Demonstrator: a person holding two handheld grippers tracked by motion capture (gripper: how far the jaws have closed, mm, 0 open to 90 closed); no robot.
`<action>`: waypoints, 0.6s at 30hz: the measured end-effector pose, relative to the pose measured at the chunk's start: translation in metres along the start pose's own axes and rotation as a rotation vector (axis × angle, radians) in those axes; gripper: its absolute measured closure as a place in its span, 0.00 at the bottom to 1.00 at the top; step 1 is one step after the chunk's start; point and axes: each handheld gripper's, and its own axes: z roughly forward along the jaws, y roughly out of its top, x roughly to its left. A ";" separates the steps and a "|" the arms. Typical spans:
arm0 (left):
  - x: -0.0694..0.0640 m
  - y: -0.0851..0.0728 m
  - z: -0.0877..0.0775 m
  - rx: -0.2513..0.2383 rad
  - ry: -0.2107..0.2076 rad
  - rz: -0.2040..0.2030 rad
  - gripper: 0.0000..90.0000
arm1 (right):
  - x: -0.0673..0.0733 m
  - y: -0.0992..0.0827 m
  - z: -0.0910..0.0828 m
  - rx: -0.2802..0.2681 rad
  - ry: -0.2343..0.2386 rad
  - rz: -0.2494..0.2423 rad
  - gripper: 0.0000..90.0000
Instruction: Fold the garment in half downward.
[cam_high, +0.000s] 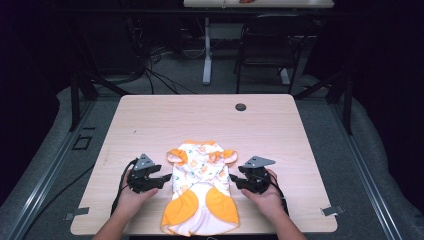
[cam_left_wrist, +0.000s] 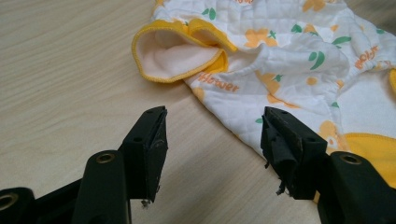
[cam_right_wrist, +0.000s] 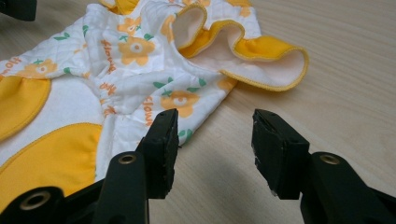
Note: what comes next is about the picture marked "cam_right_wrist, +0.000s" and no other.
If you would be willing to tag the white yellow floral baby garment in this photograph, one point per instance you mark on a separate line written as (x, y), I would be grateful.
(102, 93)

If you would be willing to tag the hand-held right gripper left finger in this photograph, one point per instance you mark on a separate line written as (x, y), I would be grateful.
(160, 155)

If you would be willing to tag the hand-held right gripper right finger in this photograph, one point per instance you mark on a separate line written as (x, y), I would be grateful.
(280, 155)

